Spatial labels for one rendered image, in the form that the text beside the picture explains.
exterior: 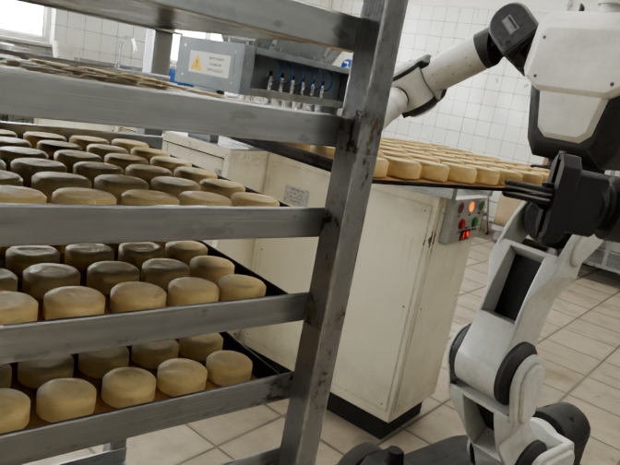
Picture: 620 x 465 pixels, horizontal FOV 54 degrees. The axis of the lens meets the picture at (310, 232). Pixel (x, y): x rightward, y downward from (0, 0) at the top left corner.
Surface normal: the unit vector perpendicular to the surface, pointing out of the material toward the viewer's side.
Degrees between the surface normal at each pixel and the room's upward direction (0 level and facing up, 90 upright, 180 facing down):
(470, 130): 90
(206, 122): 90
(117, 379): 0
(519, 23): 75
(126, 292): 0
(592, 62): 91
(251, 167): 90
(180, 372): 0
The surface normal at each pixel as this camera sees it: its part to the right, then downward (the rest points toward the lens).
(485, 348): -0.62, -0.38
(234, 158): 0.77, 0.28
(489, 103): -0.63, 0.07
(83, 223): 0.62, 0.29
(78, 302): 0.18, -0.96
